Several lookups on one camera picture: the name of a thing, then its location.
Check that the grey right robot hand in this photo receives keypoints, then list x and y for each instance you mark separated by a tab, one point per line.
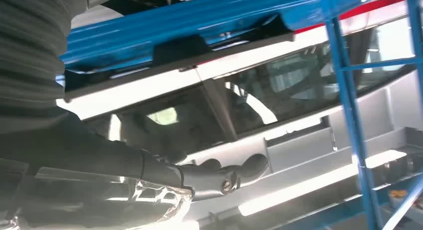
82	175

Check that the blue steel shelf rack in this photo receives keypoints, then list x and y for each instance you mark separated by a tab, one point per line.
165	23

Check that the white car body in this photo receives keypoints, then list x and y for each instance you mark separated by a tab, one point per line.
132	96

